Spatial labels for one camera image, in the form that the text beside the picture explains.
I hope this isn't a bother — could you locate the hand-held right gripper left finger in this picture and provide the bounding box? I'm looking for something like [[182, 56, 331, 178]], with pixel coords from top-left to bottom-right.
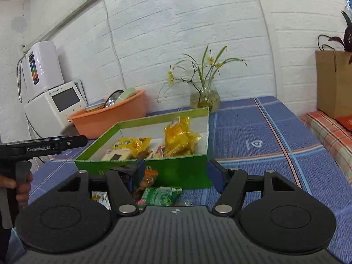
[[56, 159, 146, 216]]

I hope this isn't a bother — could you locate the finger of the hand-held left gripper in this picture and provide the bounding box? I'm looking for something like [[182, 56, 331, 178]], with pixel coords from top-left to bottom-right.
[[59, 135, 88, 152]]

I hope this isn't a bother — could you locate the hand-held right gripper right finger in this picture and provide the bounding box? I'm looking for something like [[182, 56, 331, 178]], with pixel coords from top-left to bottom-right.
[[207, 159, 301, 215]]

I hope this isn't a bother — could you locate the green snack packet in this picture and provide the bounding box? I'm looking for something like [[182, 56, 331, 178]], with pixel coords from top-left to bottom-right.
[[141, 186, 183, 207]]

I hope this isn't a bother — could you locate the green cardboard box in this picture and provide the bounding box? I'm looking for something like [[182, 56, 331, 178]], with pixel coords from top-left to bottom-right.
[[74, 106, 213, 191]]

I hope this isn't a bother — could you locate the person's left hand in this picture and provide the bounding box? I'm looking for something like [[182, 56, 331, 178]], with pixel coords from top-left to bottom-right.
[[0, 170, 34, 210]]

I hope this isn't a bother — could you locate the brown snack packet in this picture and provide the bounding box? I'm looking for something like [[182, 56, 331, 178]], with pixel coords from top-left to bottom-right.
[[135, 148, 154, 160]]

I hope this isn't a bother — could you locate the white and black snack packet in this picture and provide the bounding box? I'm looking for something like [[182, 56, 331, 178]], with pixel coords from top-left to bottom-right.
[[101, 147, 133, 161]]

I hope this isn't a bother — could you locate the white appliance with screen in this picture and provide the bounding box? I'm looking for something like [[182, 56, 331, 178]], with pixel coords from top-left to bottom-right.
[[23, 79, 88, 136]]

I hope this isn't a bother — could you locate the orange plastic basin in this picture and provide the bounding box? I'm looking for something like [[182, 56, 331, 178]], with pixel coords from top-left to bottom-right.
[[67, 89, 147, 139]]

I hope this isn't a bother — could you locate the blue book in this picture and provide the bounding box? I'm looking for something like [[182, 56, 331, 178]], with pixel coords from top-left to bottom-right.
[[84, 99, 106, 112]]

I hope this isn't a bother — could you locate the yellow and white snack packet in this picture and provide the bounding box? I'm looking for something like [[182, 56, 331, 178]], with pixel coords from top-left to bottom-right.
[[92, 191, 111, 210]]

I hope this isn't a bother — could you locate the golden snack bag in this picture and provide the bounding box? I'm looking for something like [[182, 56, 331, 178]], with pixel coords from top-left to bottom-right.
[[164, 116, 203, 158]]

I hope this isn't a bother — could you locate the blue plaid blanket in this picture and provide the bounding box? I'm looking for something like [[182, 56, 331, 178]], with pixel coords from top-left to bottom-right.
[[0, 96, 352, 257]]

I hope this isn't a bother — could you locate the round metal lid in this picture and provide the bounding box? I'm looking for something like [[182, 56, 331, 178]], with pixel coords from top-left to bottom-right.
[[104, 90, 124, 108]]

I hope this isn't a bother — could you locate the pale green container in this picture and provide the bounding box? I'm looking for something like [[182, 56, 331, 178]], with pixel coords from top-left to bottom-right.
[[115, 87, 138, 104]]

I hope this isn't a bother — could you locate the glass vase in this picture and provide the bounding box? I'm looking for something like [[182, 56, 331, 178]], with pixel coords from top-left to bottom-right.
[[189, 79, 221, 109]]

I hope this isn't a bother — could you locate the white water purifier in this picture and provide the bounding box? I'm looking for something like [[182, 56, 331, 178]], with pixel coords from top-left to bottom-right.
[[21, 41, 65, 93]]

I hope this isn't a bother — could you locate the yellow flower plant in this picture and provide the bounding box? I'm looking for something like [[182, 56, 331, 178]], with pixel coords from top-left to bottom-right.
[[157, 44, 248, 104]]

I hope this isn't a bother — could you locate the orange plaid cushion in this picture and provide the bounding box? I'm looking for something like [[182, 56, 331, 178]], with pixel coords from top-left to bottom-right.
[[299, 111, 352, 185]]

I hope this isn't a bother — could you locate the red packet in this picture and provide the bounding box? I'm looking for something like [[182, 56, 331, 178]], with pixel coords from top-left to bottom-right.
[[336, 117, 352, 132]]

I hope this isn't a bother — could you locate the brown paper bag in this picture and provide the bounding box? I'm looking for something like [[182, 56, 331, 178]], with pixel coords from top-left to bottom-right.
[[315, 34, 352, 119]]

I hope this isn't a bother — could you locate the purple leaf plant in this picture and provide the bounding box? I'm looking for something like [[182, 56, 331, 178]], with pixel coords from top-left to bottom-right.
[[328, 10, 352, 64]]

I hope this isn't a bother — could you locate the metal hose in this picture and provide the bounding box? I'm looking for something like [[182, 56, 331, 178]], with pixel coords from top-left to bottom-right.
[[16, 56, 28, 104]]

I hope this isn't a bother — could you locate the white wall cable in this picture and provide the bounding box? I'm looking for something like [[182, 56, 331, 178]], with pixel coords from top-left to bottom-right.
[[101, 0, 122, 70]]

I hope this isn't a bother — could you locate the white wall trunking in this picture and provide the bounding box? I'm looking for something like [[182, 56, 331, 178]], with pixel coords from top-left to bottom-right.
[[22, 0, 134, 53]]

